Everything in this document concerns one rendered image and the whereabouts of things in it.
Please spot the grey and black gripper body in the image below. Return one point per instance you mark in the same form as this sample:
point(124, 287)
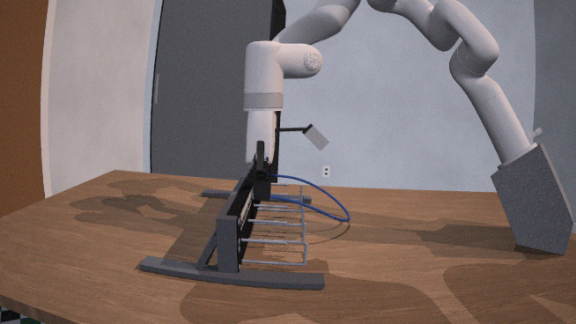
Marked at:
point(261, 125)

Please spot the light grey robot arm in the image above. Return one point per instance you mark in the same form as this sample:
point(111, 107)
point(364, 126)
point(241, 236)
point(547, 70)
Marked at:
point(268, 62)

